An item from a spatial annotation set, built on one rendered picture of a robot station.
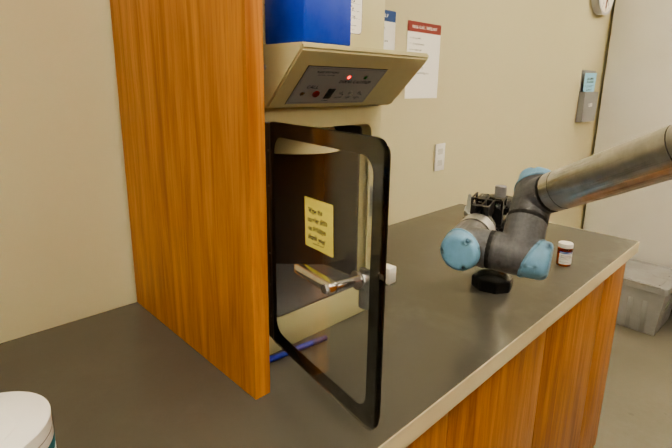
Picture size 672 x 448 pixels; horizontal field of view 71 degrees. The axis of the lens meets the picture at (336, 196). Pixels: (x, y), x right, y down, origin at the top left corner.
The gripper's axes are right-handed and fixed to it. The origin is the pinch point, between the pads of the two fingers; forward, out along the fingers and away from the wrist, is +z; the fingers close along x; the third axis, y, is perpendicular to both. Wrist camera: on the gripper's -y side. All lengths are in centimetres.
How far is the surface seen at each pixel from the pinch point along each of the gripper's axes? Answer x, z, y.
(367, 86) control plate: 18, -37, 33
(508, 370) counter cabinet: -9.2, -20.2, -30.0
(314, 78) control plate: 21, -51, 35
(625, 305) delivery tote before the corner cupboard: -43, 196, -111
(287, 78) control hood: 22, -57, 35
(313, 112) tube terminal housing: 26, -44, 28
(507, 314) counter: -6.9, -14.6, -19.3
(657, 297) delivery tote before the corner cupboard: -57, 191, -99
